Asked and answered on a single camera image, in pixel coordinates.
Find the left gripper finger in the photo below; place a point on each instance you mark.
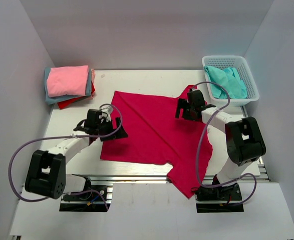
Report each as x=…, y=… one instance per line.
x=119, y=126
x=120, y=134

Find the aluminium table edge rail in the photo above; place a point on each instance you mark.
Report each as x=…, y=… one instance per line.
x=207, y=180

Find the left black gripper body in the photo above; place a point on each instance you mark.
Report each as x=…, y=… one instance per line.
x=105, y=129

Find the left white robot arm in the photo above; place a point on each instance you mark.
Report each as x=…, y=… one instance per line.
x=47, y=170

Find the teal crumpled t shirt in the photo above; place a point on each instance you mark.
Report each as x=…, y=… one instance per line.
x=229, y=79

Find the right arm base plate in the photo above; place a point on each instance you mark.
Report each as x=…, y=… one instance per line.
x=224, y=199

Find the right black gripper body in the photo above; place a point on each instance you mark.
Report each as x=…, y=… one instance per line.
x=188, y=114

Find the peach folded t shirt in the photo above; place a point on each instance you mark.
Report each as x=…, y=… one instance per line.
x=92, y=75

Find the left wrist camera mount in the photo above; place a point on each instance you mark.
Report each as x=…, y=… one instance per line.
x=106, y=112

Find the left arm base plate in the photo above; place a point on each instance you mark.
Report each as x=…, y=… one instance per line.
x=97, y=197

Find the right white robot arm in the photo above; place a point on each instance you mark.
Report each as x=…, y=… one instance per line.
x=244, y=141

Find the grey-blue folded t shirt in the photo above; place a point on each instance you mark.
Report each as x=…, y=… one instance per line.
x=53, y=100

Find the white plastic basket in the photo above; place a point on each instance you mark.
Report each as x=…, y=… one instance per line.
x=240, y=64

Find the crimson red t shirt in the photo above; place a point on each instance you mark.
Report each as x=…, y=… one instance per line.
x=156, y=137

